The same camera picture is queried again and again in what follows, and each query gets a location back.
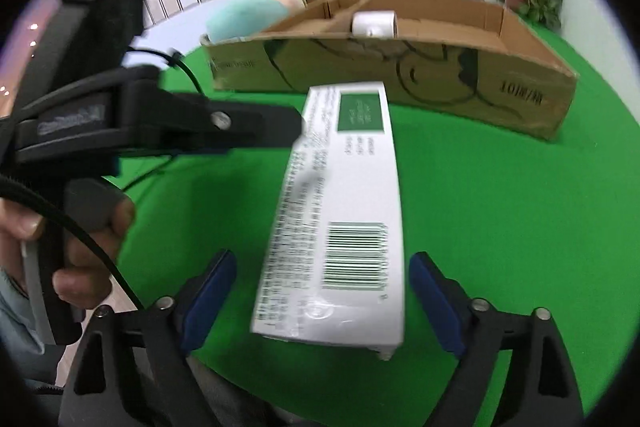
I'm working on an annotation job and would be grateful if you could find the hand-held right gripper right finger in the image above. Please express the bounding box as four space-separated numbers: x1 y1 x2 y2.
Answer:
408 251 585 427

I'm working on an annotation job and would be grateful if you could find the large cardboard box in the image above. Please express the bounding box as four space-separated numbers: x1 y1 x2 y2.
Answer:
204 0 579 141

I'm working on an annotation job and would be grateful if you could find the white handheld device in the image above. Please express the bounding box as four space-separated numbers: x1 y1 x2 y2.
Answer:
351 10 399 39

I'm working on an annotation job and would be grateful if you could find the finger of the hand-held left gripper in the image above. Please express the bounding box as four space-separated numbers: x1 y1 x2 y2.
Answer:
166 92 304 154

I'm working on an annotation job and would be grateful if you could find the white and green box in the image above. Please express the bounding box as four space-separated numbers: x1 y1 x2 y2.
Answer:
250 81 405 362

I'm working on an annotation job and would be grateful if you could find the green tablecloth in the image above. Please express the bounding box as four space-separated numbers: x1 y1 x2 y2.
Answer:
100 24 640 427

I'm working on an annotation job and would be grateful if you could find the teal and pink plush toy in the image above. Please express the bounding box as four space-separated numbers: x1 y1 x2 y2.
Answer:
206 0 307 44

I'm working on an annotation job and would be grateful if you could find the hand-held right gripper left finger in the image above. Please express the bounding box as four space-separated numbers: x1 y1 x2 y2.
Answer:
59 249 238 427

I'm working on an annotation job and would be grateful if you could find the person's left hand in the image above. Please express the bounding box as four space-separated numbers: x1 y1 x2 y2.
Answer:
0 197 137 309

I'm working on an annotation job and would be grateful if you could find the person's left forearm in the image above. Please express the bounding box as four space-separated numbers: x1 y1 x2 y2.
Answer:
0 267 47 355

